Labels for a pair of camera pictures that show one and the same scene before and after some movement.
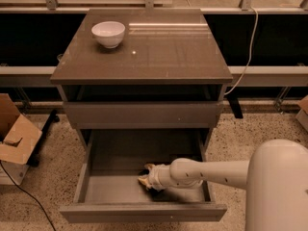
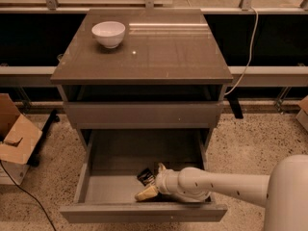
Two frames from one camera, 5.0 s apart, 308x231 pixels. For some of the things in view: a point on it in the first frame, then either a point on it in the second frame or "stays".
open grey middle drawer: (109, 189) stays
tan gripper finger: (144, 179) to (146, 192)
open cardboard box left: (19, 138) stays
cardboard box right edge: (302, 116) stays
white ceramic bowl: (109, 34) stays
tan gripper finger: (149, 167) to (161, 166)
